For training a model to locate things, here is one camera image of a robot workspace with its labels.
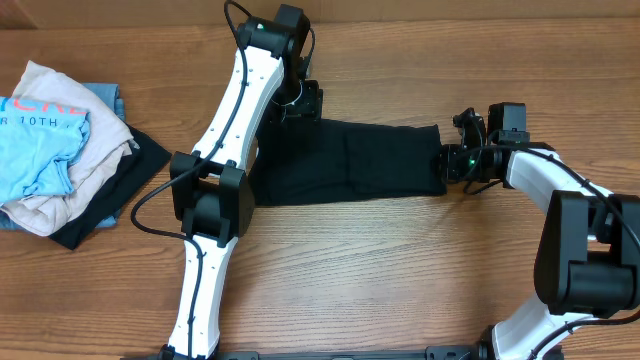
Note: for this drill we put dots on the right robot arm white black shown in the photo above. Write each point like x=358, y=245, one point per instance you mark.
x=586, y=271

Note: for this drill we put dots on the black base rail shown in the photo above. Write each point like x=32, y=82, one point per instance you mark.
x=350, y=355

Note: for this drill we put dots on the light blue printed t-shirt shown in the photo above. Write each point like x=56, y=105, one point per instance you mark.
x=39, y=141

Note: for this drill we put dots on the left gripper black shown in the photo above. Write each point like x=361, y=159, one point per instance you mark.
x=311, y=107

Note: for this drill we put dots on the black t-shirt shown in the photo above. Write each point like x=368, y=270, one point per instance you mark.
x=329, y=161

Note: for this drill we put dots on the beige folded garment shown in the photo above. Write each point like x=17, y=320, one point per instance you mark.
x=110, y=140

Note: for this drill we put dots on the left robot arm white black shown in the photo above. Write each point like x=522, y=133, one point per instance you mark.
x=211, y=193

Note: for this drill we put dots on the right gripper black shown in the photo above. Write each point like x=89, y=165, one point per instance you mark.
x=453, y=172

